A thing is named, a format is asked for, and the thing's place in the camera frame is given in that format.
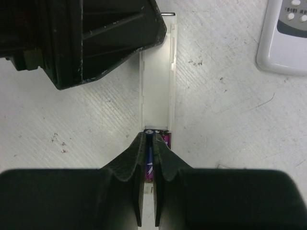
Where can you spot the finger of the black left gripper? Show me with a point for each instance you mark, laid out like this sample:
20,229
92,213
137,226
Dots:
77,41

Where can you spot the blue battery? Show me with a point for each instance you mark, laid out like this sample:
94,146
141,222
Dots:
149,155

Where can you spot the grey white remote control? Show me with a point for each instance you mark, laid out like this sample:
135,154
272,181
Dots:
283,43

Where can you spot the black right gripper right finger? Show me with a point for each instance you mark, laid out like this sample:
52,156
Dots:
187,198

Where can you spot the purple battery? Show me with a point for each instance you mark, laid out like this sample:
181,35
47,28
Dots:
166,137

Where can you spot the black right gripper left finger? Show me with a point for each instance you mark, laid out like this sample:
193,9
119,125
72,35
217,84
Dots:
109,198

